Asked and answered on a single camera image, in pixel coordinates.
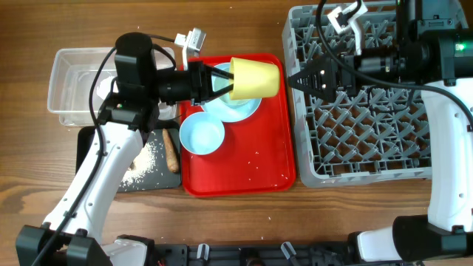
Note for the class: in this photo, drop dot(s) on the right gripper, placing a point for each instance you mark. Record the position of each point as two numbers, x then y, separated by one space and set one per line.
325 69

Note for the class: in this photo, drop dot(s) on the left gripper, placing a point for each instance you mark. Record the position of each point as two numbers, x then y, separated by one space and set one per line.
205 93

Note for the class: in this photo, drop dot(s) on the yellow cup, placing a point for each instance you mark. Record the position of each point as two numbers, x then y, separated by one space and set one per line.
253 79

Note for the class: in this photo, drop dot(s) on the small light blue bowl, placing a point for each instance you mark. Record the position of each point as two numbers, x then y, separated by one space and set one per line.
201 133

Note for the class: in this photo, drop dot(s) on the brown sausage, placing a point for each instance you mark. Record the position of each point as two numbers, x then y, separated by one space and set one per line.
171 156

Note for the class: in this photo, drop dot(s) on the white napkin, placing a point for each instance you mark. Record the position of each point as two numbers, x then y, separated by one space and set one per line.
106 86

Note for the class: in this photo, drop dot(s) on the light green bowl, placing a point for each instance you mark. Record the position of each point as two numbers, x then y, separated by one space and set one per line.
220 83

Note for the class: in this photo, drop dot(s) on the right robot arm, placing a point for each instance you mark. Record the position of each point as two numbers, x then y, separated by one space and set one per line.
433 58

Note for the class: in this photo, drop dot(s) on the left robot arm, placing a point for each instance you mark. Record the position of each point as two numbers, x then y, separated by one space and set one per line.
71 233

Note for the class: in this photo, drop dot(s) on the light blue plate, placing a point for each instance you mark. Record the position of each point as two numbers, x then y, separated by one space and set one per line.
232 114

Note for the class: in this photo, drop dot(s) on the red serving tray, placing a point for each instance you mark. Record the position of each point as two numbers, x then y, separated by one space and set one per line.
256 155

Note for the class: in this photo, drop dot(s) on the white rice pile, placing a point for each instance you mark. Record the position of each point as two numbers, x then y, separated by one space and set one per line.
142 165

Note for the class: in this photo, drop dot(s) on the black tray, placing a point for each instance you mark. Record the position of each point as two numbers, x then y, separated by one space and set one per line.
160 178

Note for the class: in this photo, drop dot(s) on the clear plastic bin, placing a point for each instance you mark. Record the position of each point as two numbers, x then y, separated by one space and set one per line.
73 71

